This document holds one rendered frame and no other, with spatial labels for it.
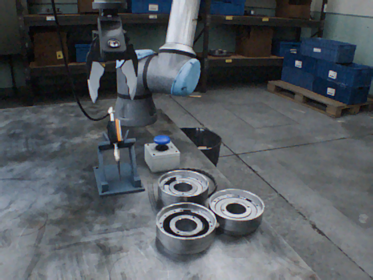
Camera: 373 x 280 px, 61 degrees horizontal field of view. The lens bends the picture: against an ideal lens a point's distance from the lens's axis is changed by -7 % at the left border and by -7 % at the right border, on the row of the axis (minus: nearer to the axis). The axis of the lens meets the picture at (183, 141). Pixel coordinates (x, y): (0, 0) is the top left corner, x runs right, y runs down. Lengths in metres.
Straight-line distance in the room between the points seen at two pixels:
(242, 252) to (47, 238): 0.35
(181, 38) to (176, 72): 0.11
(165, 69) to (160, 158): 0.31
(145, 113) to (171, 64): 0.19
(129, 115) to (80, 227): 0.52
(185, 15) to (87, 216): 0.65
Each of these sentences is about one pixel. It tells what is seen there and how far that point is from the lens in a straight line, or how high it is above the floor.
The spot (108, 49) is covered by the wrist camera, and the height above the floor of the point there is 1.11.
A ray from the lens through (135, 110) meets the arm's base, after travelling 1.08.
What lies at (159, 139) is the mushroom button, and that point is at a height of 0.87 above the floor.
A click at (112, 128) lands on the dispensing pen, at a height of 0.93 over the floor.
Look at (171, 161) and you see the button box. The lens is 0.81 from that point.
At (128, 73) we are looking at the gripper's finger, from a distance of 0.73.
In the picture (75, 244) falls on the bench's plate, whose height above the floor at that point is 0.80.
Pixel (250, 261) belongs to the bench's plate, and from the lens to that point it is 0.59.
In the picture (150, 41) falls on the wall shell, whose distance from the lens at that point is 4.70.
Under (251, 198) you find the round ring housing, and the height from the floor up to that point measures 0.83.
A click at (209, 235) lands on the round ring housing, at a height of 0.84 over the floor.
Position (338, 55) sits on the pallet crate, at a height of 0.66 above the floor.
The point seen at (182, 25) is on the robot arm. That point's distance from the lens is 1.04.
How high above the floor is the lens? 1.20
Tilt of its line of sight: 24 degrees down
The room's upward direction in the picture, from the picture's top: 2 degrees clockwise
